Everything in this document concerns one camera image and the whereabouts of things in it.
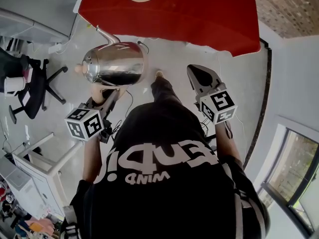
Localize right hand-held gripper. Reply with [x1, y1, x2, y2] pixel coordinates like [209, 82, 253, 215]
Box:
[186, 63, 238, 139]

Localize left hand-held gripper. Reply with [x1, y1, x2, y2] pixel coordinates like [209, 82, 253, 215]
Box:
[64, 88, 121, 144]

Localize silver gooseneck kettle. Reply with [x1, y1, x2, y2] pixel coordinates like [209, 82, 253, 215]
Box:
[74, 25, 150, 105]

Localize person's right forearm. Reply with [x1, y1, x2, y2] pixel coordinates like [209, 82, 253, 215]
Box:
[214, 122, 246, 164]

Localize person's left forearm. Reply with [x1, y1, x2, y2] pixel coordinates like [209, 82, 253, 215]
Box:
[81, 134, 108, 184]

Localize person's black trouser leg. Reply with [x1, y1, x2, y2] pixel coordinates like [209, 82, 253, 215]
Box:
[150, 75, 185, 111]

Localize red tablecloth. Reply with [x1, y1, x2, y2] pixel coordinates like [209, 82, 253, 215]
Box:
[78, 0, 262, 58]

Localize white power strip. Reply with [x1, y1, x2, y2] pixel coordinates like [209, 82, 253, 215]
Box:
[48, 43, 63, 55]

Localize black office chair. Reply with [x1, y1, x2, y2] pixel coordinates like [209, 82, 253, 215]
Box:
[0, 47, 69, 124]

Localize white cup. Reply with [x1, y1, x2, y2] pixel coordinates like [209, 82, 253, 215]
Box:
[3, 76, 26, 97]

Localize person's black printed t-shirt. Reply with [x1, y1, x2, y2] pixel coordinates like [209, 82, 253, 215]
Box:
[59, 101, 272, 239]

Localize white desk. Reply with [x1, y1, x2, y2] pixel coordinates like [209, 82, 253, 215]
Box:
[0, 0, 81, 41]

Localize grey storage box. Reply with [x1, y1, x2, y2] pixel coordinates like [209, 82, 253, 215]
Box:
[0, 155, 34, 210]

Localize black framed window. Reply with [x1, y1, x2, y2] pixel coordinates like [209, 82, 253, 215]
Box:
[259, 126, 319, 237]

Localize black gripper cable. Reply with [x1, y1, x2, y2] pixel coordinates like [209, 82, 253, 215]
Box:
[109, 90, 135, 140]

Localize white table frame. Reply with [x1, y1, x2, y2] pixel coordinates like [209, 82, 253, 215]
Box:
[11, 132, 87, 220]

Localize grey harness strap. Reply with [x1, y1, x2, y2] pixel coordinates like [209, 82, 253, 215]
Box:
[60, 205, 83, 239]

